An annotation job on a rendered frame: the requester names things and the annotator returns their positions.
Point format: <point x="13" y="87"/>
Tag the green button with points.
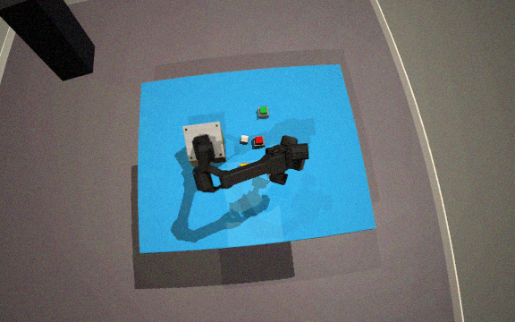
<point x="263" y="112"/>

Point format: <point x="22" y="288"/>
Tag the red button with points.
<point x="259" y="142"/>

